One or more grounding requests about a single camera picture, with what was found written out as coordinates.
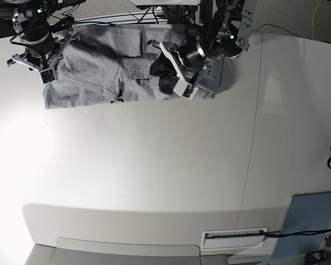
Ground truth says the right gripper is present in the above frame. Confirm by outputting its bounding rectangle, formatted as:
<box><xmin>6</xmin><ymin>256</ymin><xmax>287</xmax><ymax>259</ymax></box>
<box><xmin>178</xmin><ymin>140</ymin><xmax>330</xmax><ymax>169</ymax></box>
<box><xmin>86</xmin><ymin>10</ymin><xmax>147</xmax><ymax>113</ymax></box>
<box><xmin>7</xmin><ymin>32</ymin><xmax>80</xmax><ymax>84</ymax></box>

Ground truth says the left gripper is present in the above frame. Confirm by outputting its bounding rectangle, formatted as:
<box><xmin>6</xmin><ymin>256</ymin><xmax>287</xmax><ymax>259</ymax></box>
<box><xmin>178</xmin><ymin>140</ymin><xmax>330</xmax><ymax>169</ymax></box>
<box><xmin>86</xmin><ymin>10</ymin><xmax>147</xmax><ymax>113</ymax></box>
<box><xmin>147</xmin><ymin>33</ymin><xmax>211</xmax><ymax>100</ymax></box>

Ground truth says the grey T-shirt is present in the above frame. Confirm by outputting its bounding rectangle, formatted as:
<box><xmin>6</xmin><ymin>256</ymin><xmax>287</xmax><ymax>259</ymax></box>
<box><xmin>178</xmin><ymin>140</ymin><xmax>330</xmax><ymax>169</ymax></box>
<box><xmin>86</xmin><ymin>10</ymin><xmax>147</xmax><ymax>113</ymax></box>
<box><xmin>41</xmin><ymin>24</ymin><xmax>234</xmax><ymax>110</ymax></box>

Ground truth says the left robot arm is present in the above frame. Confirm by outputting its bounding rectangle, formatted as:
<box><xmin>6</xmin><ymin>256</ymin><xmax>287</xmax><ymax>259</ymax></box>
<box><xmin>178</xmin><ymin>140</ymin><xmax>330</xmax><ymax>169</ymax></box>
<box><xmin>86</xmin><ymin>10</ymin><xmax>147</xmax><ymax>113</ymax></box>
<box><xmin>148</xmin><ymin>1</ymin><xmax>256</xmax><ymax>100</ymax></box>

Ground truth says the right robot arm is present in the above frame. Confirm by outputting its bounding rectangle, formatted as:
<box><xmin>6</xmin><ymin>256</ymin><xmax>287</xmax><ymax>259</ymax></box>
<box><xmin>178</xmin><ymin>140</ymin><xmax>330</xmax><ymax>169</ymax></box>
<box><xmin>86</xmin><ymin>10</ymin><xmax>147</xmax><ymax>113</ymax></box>
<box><xmin>7</xmin><ymin>1</ymin><xmax>83</xmax><ymax>85</ymax></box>

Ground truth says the blue-grey flat panel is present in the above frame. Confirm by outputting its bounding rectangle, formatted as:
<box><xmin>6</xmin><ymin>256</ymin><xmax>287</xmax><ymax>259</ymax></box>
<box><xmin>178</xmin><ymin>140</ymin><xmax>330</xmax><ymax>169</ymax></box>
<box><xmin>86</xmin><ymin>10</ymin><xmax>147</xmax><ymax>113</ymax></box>
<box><xmin>271</xmin><ymin>192</ymin><xmax>331</xmax><ymax>259</ymax></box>

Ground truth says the black device bottom right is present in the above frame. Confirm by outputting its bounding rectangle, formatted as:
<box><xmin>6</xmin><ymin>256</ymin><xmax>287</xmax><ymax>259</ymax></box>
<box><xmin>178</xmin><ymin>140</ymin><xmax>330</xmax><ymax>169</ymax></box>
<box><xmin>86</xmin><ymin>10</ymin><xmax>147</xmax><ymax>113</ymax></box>
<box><xmin>304</xmin><ymin>250</ymin><xmax>331</xmax><ymax>265</ymax></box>

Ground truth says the black aluminium frame post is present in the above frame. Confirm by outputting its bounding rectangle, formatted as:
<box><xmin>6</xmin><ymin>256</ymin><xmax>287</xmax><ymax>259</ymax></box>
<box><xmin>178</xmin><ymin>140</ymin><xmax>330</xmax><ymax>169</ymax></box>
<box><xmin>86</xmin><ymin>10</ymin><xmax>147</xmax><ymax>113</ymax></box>
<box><xmin>199</xmin><ymin>0</ymin><xmax>213</xmax><ymax>27</ymax></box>

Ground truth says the yellow cable on floor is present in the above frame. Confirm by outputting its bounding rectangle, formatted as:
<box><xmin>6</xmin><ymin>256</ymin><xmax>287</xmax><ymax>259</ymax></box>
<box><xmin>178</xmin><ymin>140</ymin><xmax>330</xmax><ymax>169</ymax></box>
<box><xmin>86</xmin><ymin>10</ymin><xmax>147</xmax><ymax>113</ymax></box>
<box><xmin>310</xmin><ymin>0</ymin><xmax>321</xmax><ymax>40</ymax></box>

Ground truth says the black cable on table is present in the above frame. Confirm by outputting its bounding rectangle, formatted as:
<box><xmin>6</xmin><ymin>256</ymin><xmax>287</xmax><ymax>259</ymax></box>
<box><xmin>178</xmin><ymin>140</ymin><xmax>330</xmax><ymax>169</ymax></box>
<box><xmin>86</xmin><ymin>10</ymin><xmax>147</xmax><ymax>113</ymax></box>
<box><xmin>260</xmin><ymin>227</ymin><xmax>331</xmax><ymax>239</ymax></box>

